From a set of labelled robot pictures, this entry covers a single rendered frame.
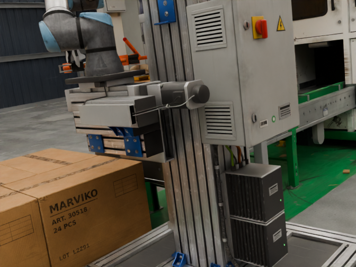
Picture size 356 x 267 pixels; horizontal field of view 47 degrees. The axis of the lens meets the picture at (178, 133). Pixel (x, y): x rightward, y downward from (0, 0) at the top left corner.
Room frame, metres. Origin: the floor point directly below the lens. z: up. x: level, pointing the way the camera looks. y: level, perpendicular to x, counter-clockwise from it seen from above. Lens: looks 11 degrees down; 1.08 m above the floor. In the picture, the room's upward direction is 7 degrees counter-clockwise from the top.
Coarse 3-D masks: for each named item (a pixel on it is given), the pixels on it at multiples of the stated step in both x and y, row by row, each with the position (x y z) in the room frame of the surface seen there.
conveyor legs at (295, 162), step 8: (288, 136) 2.93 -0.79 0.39; (288, 144) 2.93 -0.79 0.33; (288, 152) 2.94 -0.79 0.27; (296, 152) 2.95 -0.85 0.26; (280, 160) 3.03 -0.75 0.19; (288, 160) 2.94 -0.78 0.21; (296, 160) 2.94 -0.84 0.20; (288, 168) 2.95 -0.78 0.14; (296, 168) 2.93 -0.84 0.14; (288, 176) 2.95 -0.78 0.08; (296, 176) 2.93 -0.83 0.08; (152, 184) 2.85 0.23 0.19; (296, 184) 2.92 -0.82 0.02; (152, 192) 2.79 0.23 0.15; (152, 200) 2.78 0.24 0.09; (152, 208) 2.79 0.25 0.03
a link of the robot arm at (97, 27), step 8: (80, 16) 1.60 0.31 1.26; (88, 16) 1.56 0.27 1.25; (96, 16) 1.56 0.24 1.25; (104, 16) 1.58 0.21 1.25; (80, 24) 1.56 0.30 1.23; (88, 24) 1.56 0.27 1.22; (96, 24) 1.56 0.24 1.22; (104, 24) 1.57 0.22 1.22; (112, 24) 1.62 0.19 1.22; (80, 32) 1.55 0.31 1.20; (88, 32) 1.56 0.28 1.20; (96, 32) 1.56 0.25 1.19; (104, 32) 1.57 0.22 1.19; (112, 32) 1.60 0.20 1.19; (80, 40) 1.56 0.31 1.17; (88, 40) 1.57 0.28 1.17; (96, 40) 1.56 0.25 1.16; (104, 40) 1.57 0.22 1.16; (112, 40) 1.59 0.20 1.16; (88, 48) 1.58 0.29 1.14
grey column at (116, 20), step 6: (102, 12) 3.55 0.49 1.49; (114, 18) 3.53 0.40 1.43; (120, 18) 3.57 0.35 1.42; (114, 24) 3.53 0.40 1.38; (120, 24) 3.57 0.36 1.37; (114, 30) 3.52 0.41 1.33; (120, 30) 3.56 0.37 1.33; (114, 36) 3.52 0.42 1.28; (120, 36) 3.56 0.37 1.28; (120, 42) 3.55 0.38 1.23; (120, 48) 3.54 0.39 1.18; (120, 54) 3.54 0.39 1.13; (126, 54) 3.58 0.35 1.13; (126, 66) 3.57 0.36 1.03
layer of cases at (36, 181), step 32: (32, 160) 2.52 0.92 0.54; (64, 160) 2.41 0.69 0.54; (96, 160) 2.30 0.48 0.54; (128, 160) 2.21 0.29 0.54; (0, 192) 1.89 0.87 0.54; (32, 192) 1.82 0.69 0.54; (64, 192) 1.81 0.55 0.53; (96, 192) 1.93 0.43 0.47; (128, 192) 2.06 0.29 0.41; (0, 224) 1.60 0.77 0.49; (32, 224) 1.69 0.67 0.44; (64, 224) 1.79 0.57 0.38; (96, 224) 1.91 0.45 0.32; (128, 224) 2.04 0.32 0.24; (0, 256) 1.59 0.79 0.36; (32, 256) 1.67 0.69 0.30; (64, 256) 1.77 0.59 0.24; (96, 256) 1.89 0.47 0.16
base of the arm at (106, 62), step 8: (96, 48) 1.56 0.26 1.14; (104, 48) 1.57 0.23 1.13; (112, 48) 1.59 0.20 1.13; (88, 56) 1.58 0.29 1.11; (96, 56) 1.56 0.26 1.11; (104, 56) 1.56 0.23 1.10; (112, 56) 1.58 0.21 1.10; (88, 64) 1.57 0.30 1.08; (96, 64) 1.55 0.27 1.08; (104, 64) 1.55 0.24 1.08; (112, 64) 1.56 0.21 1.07; (120, 64) 1.59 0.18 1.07; (88, 72) 1.56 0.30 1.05; (96, 72) 1.55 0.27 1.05; (104, 72) 1.54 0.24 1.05; (112, 72) 1.55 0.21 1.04; (120, 72) 1.58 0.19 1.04
